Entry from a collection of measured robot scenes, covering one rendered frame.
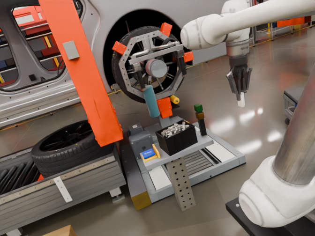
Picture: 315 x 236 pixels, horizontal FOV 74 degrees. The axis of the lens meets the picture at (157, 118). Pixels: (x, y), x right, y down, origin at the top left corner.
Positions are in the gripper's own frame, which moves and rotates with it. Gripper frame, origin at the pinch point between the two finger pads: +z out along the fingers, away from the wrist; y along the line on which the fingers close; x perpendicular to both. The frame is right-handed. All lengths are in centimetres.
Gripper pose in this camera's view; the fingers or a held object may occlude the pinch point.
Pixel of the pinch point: (241, 99)
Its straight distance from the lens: 103.7
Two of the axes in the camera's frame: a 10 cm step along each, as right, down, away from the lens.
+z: 2.1, 9.0, 3.8
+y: 9.0, -3.3, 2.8
